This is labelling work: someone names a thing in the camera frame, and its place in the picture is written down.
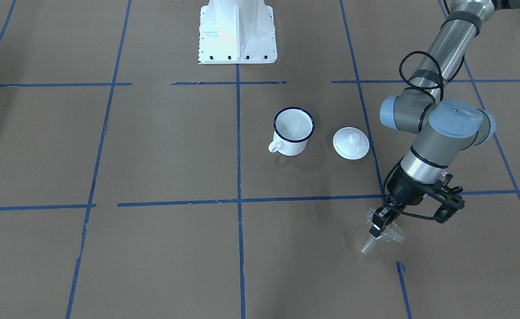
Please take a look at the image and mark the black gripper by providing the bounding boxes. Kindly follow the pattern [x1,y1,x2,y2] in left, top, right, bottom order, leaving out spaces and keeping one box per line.
[369,165,429,238]

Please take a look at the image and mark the clear glass funnel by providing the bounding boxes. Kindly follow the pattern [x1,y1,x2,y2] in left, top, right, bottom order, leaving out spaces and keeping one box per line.
[360,207,406,254]

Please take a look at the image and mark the white mug lid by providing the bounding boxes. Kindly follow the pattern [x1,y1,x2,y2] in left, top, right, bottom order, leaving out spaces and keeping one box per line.
[332,127,370,160]

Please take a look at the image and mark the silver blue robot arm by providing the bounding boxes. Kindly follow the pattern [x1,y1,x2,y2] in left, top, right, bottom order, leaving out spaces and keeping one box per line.
[369,0,520,239]

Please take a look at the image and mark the white enamel mug blue rim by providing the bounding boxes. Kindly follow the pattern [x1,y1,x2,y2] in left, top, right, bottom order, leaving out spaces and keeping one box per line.
[268,106,315,156]

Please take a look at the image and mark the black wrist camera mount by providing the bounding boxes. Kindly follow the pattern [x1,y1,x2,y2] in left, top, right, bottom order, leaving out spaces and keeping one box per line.
[420,171,465,224]

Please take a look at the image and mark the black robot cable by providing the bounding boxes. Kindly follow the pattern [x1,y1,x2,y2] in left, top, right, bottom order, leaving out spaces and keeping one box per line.
[380,51,466,220]

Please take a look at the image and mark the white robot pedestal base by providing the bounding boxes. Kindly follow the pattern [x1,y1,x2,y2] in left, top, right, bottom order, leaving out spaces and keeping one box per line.
[198,0,278,65]

